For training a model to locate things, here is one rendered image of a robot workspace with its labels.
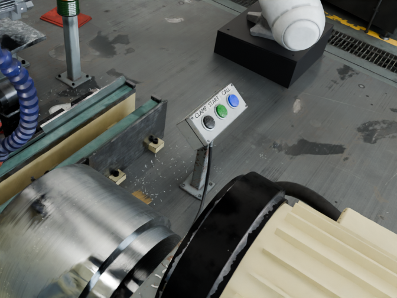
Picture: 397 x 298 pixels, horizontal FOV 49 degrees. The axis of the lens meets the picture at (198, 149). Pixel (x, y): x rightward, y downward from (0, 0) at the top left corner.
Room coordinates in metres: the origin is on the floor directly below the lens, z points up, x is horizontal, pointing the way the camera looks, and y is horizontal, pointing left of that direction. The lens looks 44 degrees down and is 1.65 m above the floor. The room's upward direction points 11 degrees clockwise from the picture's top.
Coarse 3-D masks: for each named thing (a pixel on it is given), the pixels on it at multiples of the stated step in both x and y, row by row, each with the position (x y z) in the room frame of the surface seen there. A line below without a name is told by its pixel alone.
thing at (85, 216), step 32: (32, 192) 0.36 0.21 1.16; (64, 192) 0.37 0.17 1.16; (96, 192) 0.39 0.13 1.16; (128, 192) 0.43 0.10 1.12; (0, 224) 0.31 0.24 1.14; (32, 224) 0.32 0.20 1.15; (64, 224) 0.32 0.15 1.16; (96, 224) 0.33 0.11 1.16; (128, 224) 0.34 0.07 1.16; (160, 224) 0.38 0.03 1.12; (0, 256) 0.28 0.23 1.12; (32, 256) 0.28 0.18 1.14; (64, 256) 0.28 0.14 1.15; (96, 256) 0.28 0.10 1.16; (128, 256) 0.30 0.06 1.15; (160, 256) 0.34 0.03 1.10; (0, 288) 0.25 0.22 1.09; (32, 288) 0.25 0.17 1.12; (64, 288) 0.25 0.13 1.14; (96, 288) 0.25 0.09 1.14; (128, 288) 0.28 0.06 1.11
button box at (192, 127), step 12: (228, 84) 0.82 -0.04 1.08; (216, 96) 0.76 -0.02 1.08; (228, 96) 0.78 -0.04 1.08; (240, 96) 0.81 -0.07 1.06; (204, 108) 0.72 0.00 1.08; (228, 108) 0.76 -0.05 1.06; (240, 108) 0.78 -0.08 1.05; (192, 120) 0.67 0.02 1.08; (216, 120) 0.71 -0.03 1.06; (228, 120) 0.73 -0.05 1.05; (192, 132) 0.67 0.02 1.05; (204, 132) 0.67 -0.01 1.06; (216, 132) 0.69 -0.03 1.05; (192, 144) 0.67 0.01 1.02; (204, 144) 0.65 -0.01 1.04
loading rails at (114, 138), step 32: (96, 96) 0.87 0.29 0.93; (128, 96) 0.93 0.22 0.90; (64, 128) 0.74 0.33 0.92; (96, 128) 0.82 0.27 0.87; (128, 128) 0.77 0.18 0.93; (160, 128) 0.89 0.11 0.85; (32, 160) 0.64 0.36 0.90; (64, 160) 0.64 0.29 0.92; (96, 160) 0.67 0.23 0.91; (128, 160) 0.77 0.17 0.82; (0, 192) 0.56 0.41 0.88
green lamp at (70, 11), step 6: (60, 0) 1.07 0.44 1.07; (78, 0) 1.10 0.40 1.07; (60, 6) 1.07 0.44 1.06; (66, 6) 1.07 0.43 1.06; (72, 6) 1.08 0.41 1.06; (78, 6) 1.10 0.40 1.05; (60, 12) 1.07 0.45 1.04; (66, 12) 1.07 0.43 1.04; (72, 12) 1.07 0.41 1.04; (78, 12) 1.09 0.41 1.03
